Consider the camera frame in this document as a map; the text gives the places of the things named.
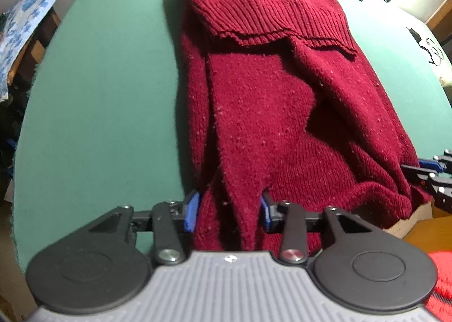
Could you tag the dark red knit sweater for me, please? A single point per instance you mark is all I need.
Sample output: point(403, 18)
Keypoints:
point(281, 100)

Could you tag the wooden wardrobe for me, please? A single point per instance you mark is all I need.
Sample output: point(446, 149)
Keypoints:
point(440, 23)

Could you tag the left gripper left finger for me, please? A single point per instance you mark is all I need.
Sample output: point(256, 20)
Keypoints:
point(173, 225)

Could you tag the blue white patterned cloth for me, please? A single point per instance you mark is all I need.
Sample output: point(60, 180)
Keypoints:
point(22, 20)

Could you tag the bright red fleece jacket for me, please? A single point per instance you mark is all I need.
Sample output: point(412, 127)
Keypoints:
point(439, 302)

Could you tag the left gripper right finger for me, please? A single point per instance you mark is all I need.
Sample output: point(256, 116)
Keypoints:
point(289, 220)

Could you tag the green table cloth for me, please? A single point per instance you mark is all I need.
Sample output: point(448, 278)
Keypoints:
point(105, 124)

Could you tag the black power adapter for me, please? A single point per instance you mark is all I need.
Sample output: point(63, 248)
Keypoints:
point(415, 35)

